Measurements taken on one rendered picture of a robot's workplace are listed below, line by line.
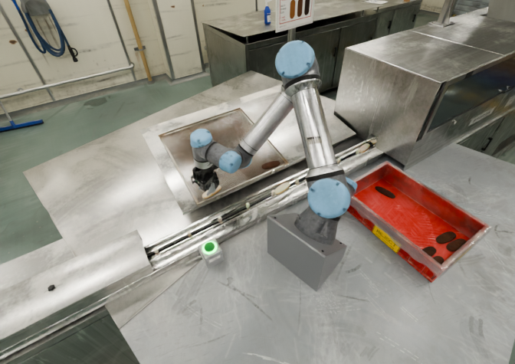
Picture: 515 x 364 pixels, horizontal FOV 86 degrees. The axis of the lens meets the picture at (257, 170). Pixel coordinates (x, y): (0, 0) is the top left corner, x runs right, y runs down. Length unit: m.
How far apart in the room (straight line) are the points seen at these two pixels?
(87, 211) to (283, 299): 0.99
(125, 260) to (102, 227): 0.32
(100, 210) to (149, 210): 0.23
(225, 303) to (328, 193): 0.54
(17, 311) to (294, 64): 1.15
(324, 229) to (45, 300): 0.94
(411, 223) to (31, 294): 1.44
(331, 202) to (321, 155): 0.14
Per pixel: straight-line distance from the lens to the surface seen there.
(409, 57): 1.58
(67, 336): 1.30
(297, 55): 0.87
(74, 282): 1.18
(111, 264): 1.15
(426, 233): 1.36
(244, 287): 1.09
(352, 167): 1.48
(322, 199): 0.80
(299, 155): 1.46
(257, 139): 1.03
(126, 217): 1.41
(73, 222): 1.52
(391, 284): 1.18
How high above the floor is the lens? 1.80
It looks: 42 degrees down
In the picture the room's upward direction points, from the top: 2 degrees counter-clockwise
